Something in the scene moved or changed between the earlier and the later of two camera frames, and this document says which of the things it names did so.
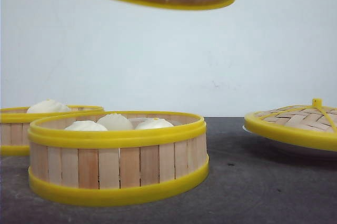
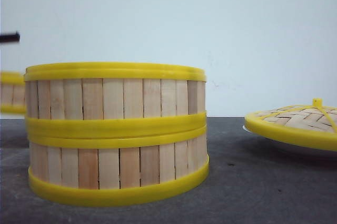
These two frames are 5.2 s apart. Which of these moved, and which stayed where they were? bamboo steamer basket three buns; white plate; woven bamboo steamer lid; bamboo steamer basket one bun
Moved: bamboo steamer basket one bun
Stayed: white plate; bamboo steamer basket three buns; woven bamboo steamer lid
